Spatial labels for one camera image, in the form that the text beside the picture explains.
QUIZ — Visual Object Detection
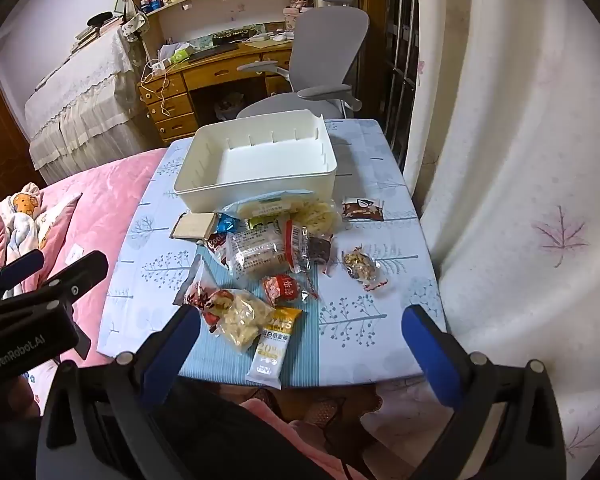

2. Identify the brown wooden door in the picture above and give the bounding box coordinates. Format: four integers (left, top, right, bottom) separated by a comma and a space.
0, 74, 47, 207

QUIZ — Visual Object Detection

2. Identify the lace-covered furniture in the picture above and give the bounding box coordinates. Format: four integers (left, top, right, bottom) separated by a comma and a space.
24, 24, 148, 172

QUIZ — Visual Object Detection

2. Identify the white leaf-print curtain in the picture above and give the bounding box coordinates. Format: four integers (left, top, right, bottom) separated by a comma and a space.
405, 0, 600, 480

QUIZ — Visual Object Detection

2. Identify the red cookie packet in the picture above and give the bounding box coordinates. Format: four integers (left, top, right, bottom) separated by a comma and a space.
206, 234, 232, 263

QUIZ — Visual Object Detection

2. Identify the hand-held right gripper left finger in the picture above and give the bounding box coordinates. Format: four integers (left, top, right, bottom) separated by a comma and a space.
37, 304, 203, 480

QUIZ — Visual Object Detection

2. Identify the yellow and white oat bar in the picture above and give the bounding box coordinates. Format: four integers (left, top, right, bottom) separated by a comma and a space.
246, 306, 302, 390

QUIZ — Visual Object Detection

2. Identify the wooden bookshelf hutch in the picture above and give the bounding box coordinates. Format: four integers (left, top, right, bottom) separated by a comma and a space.
122, 0, 317, 61

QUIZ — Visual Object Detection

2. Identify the clear pale snack bag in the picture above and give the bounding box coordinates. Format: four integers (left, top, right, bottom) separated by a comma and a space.
214, 291, 277, 352

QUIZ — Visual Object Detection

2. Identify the red and white snack packet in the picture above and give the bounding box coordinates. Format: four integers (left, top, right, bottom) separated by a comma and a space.
279, 216, 312, 275

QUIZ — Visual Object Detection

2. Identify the dark purple snack packet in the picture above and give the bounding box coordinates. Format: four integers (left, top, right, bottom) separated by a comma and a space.
307, 236, 334, 267

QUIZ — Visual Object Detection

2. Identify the black window grille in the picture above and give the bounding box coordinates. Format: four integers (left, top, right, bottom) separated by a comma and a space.
379, 0, 422, 168

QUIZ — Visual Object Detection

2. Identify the red dried fruit bag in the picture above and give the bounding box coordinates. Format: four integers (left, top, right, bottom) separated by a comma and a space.
174, 255, 233, 333

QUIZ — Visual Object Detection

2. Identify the light blue cracker bag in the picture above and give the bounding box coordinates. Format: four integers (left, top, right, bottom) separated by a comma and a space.
223, 190, 340, 237

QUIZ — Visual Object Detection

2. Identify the red small square packet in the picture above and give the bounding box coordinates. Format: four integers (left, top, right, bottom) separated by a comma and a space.
261, 274, 304, 309

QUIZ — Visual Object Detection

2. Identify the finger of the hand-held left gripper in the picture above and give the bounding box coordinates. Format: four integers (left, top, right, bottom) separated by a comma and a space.
0, 251, 110, 311
0, 249, 46, 311

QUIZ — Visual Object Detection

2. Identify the white cable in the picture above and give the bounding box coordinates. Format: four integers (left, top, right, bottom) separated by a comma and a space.
139, 57, 183, 117

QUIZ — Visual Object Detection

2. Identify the person's pink garment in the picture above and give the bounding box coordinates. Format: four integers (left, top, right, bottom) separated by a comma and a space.
240, 394, 376, 480

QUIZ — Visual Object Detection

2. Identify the clear mixed nut packet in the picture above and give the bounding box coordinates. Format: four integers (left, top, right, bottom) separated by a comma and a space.
341, 246, 388, 292

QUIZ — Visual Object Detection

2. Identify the black keyboard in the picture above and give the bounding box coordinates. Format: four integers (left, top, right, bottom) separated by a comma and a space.
186, 42, 242, 62

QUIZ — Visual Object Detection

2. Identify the grey office chair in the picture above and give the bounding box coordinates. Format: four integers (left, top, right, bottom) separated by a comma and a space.
236, 0, 372, 122

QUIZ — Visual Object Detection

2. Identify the white plastic storage bin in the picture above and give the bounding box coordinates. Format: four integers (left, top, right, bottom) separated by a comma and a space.
173, 109, 339, 212

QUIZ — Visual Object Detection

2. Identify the floral fabric bag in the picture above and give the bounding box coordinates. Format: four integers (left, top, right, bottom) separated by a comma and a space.
119, 12, 149, 40

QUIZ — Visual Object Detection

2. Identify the pink blanket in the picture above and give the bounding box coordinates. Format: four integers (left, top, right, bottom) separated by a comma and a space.
0, 149, 181, 411

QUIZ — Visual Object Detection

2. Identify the beige rectangular snack packet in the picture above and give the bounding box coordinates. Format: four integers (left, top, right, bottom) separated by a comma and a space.
169, 212, 217, 242

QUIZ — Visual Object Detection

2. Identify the wooden desk with drawers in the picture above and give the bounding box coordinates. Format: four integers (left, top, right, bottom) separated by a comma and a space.
137, 35, 301, 144

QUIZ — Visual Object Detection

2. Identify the brown small snack packet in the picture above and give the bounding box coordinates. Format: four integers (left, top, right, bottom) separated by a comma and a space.
342, 197, 385, 222

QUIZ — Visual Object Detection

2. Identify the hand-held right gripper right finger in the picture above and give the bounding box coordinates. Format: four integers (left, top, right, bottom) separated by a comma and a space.
401, 304, 566, 480

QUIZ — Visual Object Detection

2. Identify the clear bread packet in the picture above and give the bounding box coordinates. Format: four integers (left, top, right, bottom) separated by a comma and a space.
224, 225, 295, 281

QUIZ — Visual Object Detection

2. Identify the cartoon print blanket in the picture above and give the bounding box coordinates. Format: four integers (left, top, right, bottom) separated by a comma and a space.
0, 182, 83, 293

